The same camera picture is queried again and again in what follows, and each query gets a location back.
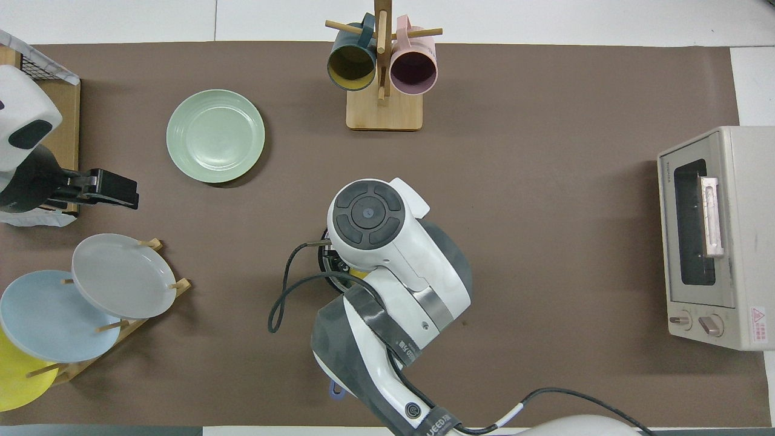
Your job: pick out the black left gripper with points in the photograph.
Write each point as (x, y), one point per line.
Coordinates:
(33, 181)

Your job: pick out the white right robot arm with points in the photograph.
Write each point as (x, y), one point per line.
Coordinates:
(399, 266)

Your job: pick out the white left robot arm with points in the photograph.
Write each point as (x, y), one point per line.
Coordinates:
(21, 103)

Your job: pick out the grey plate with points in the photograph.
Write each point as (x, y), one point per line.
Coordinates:
(121, 275)

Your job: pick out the pale green plate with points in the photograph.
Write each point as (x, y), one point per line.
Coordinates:
(215, 136)

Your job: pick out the light blue plate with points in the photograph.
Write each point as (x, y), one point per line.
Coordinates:
(42, 315)

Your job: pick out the wooden plate rack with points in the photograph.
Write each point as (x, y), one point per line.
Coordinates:
(75, 366)

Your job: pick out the yellow plate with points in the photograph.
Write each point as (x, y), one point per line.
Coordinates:
(15, 381)

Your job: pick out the white marbled fabric piece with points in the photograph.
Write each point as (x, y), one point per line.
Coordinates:
(36, 218)

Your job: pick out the dark teal mug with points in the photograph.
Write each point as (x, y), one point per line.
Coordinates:
(351, 63)

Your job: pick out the wooden mug rack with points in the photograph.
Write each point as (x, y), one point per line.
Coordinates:
(384, 112)

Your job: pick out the pink mug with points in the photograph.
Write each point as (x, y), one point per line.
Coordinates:
(413, 69)

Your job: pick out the brown table mat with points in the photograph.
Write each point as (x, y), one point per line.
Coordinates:
(545, 212)

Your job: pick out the white toaster oven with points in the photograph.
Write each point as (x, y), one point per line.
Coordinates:
(738, 242)

